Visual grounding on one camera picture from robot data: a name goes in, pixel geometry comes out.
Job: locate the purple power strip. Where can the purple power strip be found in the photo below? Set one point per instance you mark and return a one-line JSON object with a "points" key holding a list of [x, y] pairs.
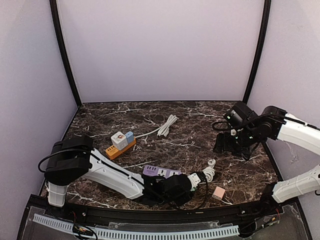
{"points": [[152, 171]]}

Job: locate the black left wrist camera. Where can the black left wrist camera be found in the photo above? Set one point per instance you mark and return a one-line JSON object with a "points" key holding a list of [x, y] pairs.
{"points": [[178, 189]]}

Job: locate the white slotted cable duct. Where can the white slotted cable duct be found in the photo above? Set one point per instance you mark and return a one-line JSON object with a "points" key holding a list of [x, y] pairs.
{"points": [[116, 234]]}

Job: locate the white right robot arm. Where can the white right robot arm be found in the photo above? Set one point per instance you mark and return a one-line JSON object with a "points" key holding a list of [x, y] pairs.
{"points": [[243, 130]]}

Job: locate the black left frame post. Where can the black left frame post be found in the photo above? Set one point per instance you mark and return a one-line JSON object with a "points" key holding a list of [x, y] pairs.
{"points": [[63, 51]]}

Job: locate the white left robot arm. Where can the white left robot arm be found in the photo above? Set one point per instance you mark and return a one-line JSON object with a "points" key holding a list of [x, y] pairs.
{"points": [[76, 158]]}

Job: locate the black frame post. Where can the black frame post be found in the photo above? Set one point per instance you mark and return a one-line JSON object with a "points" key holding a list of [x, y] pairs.
{"points": [[63, 51], [258, 50]]}

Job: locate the white cube adapter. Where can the white cube adapter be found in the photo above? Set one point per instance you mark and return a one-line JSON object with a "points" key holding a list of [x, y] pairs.
{"points": [[119, 140]]}

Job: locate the pink charger plug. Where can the pink charger plug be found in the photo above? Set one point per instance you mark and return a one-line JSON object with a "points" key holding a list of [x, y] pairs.
{"points": [[218, 193]]}

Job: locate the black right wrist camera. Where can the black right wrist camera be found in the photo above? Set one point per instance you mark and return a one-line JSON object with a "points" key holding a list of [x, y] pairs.
{"points": [[239, 114]]}

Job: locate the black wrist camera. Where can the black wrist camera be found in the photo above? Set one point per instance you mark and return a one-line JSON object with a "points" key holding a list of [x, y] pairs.
{"points": [[239, 114], [178, 189]]}

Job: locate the green charger plug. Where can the green charger plug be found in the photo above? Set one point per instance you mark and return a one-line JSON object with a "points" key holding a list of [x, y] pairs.
{"points": [[194, 189]]}

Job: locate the black right frame post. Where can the black right frame post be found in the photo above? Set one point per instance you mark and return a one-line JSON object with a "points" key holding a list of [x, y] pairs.
{"points": [[258, 50]]}

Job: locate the orange power strip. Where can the orange power strip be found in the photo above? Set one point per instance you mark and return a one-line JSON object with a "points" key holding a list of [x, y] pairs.
{"points": [[112, 152]]}

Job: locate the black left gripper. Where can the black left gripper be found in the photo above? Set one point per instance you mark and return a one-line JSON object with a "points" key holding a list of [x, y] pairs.
{"points": [[177, 202]]}

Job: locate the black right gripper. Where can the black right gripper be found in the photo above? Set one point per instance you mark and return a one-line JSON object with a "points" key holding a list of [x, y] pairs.
{"points": [[222, 144]]}

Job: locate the blue charger plug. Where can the blue charger plug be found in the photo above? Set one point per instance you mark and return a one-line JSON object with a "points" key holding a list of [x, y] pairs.
{"points": [[129, 137]]}

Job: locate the black front rail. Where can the black front rail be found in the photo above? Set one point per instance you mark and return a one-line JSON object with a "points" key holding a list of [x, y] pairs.
{"points": [[239, 213]]}

